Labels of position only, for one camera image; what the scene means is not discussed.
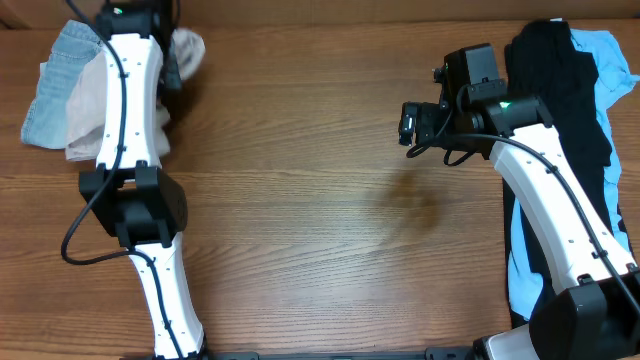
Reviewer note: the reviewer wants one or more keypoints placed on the black garment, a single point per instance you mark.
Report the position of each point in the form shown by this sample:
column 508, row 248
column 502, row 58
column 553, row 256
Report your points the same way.
column 560, row 100

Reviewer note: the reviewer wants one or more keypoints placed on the folded light blue jeans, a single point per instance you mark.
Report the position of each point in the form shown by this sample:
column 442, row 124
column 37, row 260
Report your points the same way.
column 46, row 123

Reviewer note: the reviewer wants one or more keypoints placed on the light blue shirt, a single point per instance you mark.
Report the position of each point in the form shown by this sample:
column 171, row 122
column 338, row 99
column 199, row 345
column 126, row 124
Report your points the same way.
column 607, row 65

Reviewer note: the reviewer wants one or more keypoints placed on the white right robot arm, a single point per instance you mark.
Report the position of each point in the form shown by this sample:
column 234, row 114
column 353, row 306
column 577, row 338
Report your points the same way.
column 594, row 313

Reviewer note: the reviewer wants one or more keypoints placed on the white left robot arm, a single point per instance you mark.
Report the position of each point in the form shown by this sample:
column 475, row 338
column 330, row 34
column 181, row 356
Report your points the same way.
column 134, row 200

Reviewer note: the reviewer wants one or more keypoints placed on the beige khaki shorts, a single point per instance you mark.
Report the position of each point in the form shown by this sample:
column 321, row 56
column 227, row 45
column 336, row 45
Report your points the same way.
column 86, row 107

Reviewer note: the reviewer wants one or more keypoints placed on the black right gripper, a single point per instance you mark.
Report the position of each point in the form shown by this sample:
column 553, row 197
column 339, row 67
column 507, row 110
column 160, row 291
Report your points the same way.
column 427, row 114

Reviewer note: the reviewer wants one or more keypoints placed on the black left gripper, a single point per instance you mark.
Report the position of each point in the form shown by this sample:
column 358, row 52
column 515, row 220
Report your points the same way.
column 175, row 81

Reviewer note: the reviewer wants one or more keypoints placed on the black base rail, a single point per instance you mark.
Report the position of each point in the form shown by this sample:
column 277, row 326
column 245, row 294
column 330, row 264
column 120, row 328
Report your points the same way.
column 345, row 355

